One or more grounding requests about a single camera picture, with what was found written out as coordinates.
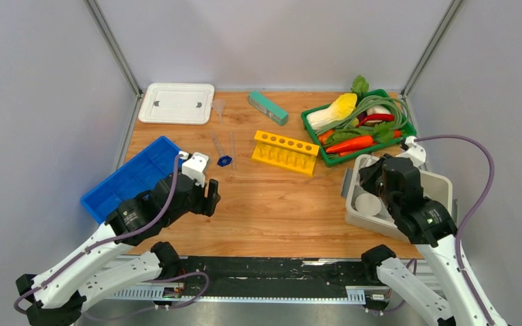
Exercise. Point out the green long beans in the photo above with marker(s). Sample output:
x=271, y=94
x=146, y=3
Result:
x=398, y=108

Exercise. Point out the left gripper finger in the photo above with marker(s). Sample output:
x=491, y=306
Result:
x=209, y=206
x=212, y=192

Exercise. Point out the white tray lid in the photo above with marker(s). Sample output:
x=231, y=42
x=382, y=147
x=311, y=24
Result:
x=177, y=103

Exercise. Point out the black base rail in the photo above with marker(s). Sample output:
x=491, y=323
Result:
x=272, y=277

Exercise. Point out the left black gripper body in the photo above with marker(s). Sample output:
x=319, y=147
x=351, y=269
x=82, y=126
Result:
x=194, y=204

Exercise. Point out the clear glass funnel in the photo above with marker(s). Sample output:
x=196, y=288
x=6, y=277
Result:
x=219, y=106

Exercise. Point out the wire gauze with white disc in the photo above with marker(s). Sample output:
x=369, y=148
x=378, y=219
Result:
x=368, y=205

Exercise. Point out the blue plastic bin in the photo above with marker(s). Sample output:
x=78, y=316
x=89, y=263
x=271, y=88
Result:
x=139, y=174

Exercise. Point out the napa cabbage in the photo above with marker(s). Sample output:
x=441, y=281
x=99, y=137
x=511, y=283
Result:
x=341, y=108

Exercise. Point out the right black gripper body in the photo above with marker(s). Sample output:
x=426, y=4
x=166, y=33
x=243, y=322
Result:
x=370, y=180

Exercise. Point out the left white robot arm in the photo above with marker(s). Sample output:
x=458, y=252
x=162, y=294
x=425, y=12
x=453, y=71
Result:
x=62, y=294

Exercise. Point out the green vegetable tray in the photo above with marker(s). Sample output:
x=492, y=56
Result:
x=384, y=133

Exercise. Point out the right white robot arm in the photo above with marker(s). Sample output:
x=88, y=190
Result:
x=428, y=225

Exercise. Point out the yellow test tube rack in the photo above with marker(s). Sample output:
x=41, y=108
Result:
x=284, y=152

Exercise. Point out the tube with blue cap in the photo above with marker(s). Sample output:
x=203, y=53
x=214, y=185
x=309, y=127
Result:
x=224, y=159

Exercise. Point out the teal rectangular box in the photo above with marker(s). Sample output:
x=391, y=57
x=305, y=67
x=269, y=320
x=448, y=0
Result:
x=268, y=108

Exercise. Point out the green leafy vegetable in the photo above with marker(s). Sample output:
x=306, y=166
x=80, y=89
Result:
x=360, y=86

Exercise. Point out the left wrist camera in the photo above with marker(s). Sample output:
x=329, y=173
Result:
x=194, y=166

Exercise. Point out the red chili pepper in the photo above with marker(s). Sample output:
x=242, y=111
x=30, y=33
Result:
x=376, y=118

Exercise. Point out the beige plastic tub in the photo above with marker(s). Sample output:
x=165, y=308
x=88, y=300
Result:
x=436, y=187

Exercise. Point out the orange carrot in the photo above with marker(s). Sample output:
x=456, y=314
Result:
x=354, y=144

